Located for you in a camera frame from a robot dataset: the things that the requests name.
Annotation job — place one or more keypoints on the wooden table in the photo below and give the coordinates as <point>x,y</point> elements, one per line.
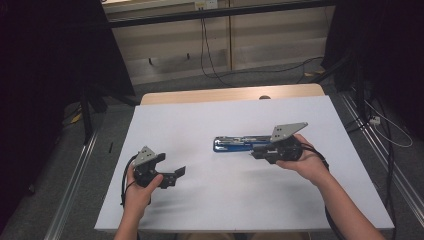
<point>216,95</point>

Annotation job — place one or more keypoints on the person's left hand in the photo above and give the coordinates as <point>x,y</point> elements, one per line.
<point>138,200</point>

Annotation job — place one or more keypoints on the black curtain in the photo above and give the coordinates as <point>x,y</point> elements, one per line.
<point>383,50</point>
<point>43,66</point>

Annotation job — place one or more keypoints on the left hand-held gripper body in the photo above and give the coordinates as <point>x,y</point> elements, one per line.
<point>146,166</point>

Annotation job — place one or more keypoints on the aluminium floor rail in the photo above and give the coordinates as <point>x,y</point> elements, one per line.
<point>71,186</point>
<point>383,156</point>

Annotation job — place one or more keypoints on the black horizontal bar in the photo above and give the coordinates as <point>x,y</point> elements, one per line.
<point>216,13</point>

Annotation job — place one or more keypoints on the white wall outlet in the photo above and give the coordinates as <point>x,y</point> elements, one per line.
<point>206,4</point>

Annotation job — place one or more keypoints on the person's right hand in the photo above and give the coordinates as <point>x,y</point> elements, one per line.
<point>311,163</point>

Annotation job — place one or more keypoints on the small black floor object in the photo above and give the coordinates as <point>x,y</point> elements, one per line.
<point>110,147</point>

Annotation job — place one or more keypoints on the blue stapler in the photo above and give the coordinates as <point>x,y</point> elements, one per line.
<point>236,144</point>

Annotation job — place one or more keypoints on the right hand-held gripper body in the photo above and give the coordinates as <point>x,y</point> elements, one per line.
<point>286,146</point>

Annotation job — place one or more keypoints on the black stand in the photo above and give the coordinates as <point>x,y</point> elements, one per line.
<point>89,113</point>

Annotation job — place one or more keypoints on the white power plug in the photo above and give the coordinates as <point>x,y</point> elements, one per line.
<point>375,120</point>

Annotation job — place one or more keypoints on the white table board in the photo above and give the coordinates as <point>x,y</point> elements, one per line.
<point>233,200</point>

